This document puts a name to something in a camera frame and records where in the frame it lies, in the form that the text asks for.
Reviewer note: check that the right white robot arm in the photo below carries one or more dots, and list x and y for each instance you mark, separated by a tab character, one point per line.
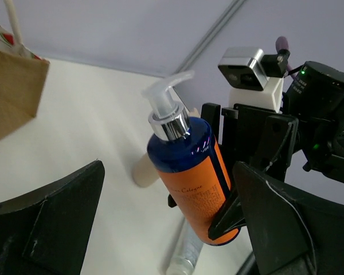
314	94

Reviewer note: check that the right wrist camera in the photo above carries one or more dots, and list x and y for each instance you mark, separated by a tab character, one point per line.
243	69

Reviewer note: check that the silver squeeze tube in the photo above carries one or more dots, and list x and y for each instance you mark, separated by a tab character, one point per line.
186	252

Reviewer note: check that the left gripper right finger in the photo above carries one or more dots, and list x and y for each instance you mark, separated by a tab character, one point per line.
291	230

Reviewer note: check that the burlap watermelon canvas bag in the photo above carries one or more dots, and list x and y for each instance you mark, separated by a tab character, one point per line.
22	77

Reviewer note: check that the beige pump bottle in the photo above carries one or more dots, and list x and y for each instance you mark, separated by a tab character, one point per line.
144	172

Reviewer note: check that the right aluminium frame post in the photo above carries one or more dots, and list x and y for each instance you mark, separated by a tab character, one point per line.
210	35

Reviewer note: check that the orange blue pump bottle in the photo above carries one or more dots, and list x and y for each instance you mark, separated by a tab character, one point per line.
185	153

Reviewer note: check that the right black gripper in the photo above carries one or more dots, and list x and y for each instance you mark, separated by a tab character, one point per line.
259	137

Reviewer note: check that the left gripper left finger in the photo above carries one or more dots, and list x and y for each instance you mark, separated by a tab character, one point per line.
46	231

